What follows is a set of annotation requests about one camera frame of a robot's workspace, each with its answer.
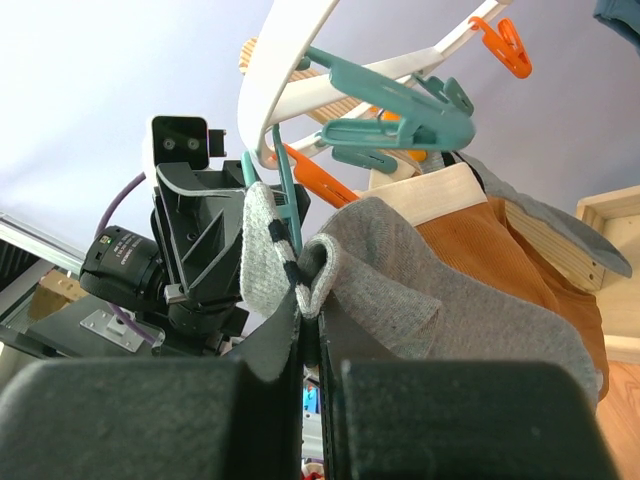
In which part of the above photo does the white round clip hanger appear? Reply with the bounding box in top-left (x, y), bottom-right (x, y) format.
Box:
top-left (237, 1), bottom-right (508, 251)

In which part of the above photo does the brown sock with cream cuff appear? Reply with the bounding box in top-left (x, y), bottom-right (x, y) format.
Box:
top-left (358, 163), bottom-right (609, 401)

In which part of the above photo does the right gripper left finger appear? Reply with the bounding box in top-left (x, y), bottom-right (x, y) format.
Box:
top-left (1, 294), bottom-right (302, 479)

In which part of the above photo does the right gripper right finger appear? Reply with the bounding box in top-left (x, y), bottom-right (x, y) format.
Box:
top-left (318, 310), bottom-right (618, 479)

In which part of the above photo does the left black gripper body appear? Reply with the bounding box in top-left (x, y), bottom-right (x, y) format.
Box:
top-left (149, 159), bottom-right (312, 306)

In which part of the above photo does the blue sock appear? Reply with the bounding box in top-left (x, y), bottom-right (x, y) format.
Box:
top-left (593, 0), bottom-right (640, 50)

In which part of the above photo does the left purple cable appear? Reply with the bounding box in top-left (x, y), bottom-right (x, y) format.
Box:
top-left (93, 172), bottom-right (161, 346)

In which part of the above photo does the aluminium frame rail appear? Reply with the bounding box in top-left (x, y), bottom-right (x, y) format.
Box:
top-left (1, 212), bottom-right (85, 276)

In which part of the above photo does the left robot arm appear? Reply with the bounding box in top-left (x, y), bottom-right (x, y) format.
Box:
top-left (1, 160), bottom-right (249, 358)

